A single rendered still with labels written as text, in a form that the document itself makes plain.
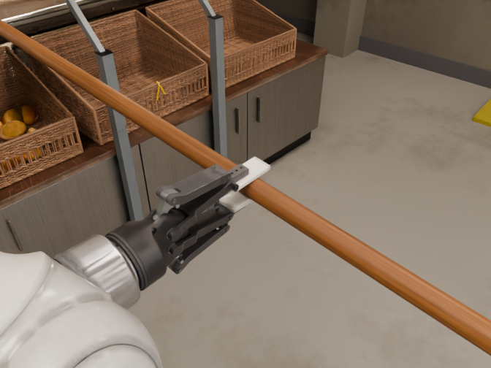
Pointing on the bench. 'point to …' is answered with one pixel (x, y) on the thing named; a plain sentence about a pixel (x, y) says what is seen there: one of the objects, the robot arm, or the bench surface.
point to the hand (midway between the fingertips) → (245, 183)
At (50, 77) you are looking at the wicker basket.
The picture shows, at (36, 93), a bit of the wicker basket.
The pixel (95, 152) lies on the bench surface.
